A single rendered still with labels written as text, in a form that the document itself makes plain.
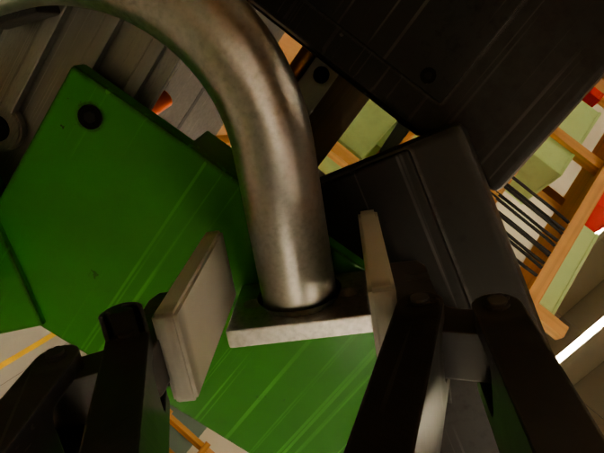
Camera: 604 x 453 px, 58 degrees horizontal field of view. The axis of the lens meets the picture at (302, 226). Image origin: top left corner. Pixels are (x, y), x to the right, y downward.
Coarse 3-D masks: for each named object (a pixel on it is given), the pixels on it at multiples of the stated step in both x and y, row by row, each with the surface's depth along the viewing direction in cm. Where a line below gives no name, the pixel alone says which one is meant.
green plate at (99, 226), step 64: (64, 128) 22; (128, 128) 22; (64, 192) 23; (128, 192) 23; (192, 192) 23; (64, 256) 24; (128, 256) 24; (64, 320) 25; (256, 384) 26; (320, 384) 26; (256, 448) 27; (320, 448) 27
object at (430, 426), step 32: (416, 320) 13; (384, 352) 12; (416, 352) 12; (384, 384) 11; (416, 384) 11; (448, 384) 14; (384, 416) 10; (416, 416) 10; (352, 448) 10; (384, 448) 10; (416, 448) 10
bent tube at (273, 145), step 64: (0, 0) 18; (64, 0) 18; (128, 0) 17; (192, 0) 17; (192, 64) 18; (256, 64) 18; (256, 128) 18; (256, 192) 19; (320, 192) 20; (256, 256) 21; (320, 256) 20; (256, 320) 21; (320, 320) 20
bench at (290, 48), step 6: (282, 36) 94; (288, 36) 96; (282, 42) 96; (288, 42) 98; (294, 42) 101; (282, 48) 97; (288, 48) 100; (294, 48) 103; (300, 48) 106; (288, 54) 102; (294, 54) 105; (288, 60) 105; (222, 126) 99; (222, 132) 102
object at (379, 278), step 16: (368, 224) 20; (368, 240) 18; (368, 256) 17; (384, 256) 17; (368, 272) 16; (384, 272) 16; (368, 288) 15; (384, 288) 15; (384, 304) 15; (384, 320) 15; (384, 336) 15
